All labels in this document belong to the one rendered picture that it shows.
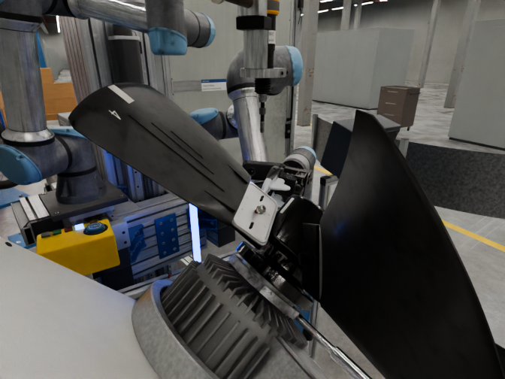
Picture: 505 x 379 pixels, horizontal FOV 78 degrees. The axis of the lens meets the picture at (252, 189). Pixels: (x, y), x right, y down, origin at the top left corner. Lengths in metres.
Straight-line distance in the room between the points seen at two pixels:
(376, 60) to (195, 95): 8.31
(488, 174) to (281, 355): 2.06
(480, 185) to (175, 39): 2.04
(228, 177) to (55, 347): 0.27
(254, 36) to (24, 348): 0.42
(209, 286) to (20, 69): 0.71
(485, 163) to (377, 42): 8.21
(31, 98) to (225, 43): 1.73
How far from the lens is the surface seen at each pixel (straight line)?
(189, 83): 2.38
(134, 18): 0.89
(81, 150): 1.10
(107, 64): 1.30
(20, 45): 0.95
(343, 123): 1.19
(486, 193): 2.40
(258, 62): 0.47
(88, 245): 0.83
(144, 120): 0.43
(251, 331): 0.43
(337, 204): 0.31
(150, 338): 0.43
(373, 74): 10.29
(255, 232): 0.45
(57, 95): 9.68
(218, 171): 0.45
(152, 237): 1.27
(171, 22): 0.70
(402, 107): 7.33
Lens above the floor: 1.46
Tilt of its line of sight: 23 degrees down
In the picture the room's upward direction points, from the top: straight up
